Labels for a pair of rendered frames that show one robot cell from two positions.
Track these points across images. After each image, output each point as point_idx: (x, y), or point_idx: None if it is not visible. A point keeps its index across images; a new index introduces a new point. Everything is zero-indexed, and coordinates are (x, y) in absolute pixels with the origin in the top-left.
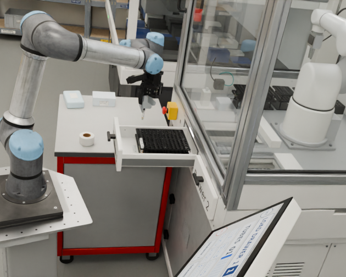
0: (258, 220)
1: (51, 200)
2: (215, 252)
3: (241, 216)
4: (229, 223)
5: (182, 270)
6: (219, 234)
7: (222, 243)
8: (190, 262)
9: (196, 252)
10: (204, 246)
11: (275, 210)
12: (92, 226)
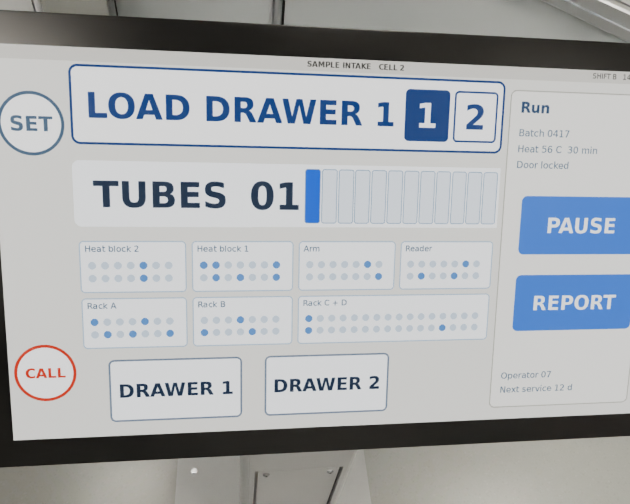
0: (86, 142)
1: None
2: (241, 291)
3: None
4: None
5: (288, 430)
6: (74, 369)
7: (177, 291)
8: (250, 412)
9: (170, 435)
10: (136, 417)
11: (41, 68)
12: None
